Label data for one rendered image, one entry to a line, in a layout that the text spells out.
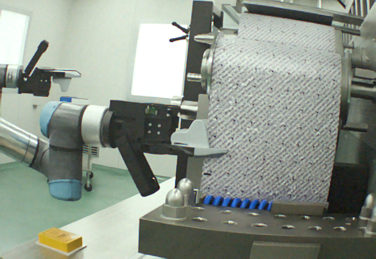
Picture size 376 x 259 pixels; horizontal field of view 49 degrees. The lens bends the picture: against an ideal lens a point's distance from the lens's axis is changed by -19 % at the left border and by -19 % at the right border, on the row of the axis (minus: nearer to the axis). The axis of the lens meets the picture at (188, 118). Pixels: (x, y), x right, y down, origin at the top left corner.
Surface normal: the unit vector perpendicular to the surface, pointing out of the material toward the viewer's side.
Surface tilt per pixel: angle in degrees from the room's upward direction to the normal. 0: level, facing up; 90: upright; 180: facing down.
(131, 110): 90
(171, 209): 90
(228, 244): 90
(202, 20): 90
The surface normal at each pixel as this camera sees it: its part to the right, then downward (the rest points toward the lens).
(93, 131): -0.25, 0.21
